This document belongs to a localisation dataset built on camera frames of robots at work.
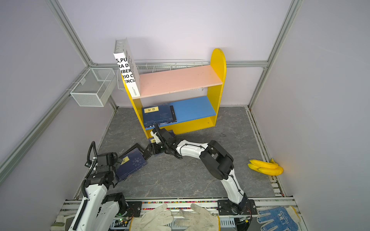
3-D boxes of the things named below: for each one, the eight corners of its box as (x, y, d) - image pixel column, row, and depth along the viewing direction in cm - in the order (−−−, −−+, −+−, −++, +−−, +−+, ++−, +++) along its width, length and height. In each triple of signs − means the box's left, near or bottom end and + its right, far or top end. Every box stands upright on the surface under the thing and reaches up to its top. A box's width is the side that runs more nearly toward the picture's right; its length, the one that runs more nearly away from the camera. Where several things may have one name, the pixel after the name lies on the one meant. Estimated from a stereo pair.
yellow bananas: (251, 176, 86) (254, 173, 82) (247, 163, 92) (250, 159, 87) (281, 176, 86) (286, 173, 82) (276, 162, 92) (280, 159, 87)
